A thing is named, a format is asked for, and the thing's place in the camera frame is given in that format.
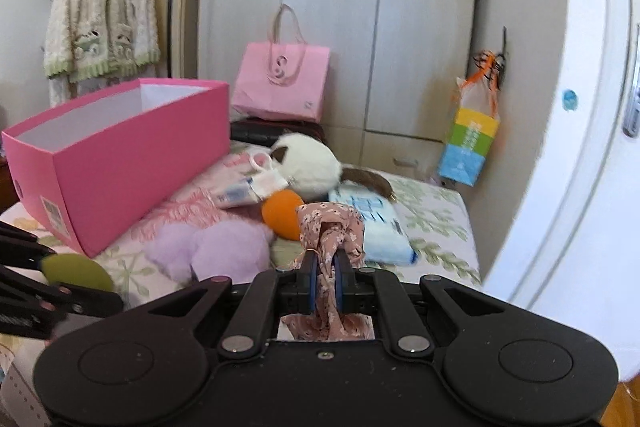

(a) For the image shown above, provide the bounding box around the black suitcase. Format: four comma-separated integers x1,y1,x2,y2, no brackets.
230,119,328,148

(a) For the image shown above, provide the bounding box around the orange ball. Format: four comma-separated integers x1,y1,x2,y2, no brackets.
262,190,305,241

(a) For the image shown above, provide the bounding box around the pink floral blanket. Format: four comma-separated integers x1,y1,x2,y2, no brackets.
125,147,281,243

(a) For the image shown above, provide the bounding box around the white brown plush toy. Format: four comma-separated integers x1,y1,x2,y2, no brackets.
270,133,398,202

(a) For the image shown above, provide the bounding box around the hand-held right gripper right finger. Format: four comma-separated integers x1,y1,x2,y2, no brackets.
332,249,506,358

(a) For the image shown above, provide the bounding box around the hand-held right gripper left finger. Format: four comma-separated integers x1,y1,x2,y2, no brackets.
147,252,321,360

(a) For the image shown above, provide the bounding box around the pink cardboard box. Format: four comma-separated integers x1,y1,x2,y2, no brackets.
1,78,231,258

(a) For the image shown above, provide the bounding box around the pink floral cloth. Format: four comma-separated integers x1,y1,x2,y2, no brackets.
280,202,376,342

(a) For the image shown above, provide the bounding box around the silver door handle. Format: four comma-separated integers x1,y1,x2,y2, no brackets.
622,24,640,138

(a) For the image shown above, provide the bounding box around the pink paper shopping bag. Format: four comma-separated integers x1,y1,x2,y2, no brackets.
231,4,331,124

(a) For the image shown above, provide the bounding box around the leaf print bed sheet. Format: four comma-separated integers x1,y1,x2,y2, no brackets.
0,147,483,427

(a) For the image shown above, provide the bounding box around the purple plush toy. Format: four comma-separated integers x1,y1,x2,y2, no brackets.
145,219,273,283

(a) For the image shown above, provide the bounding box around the beige wardrobe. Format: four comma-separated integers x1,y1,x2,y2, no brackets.
170,0,571,188

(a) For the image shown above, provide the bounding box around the white door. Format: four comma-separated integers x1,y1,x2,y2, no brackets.
480,0,640,368

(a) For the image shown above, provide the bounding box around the blue white tissue packet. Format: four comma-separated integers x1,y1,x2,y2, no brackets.
328,187,418,265

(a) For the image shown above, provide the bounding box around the colourful striped paper bag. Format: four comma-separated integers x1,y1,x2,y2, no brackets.
438,77,501,188

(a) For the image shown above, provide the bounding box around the orange black ribbon bundle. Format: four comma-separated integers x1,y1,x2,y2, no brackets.
467,27,511,118

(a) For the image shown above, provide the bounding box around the white green fluffy cardigan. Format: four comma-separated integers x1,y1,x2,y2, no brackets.
44,0,162,108

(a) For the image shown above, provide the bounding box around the white blue small packet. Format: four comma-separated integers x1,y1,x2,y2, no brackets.
212,177,266,210

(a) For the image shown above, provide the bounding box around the olive green round puff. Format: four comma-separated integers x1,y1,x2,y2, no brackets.
41,254,115,293

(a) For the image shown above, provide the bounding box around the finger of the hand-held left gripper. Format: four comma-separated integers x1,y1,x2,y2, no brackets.
0,222,57,265
0,266,124,340

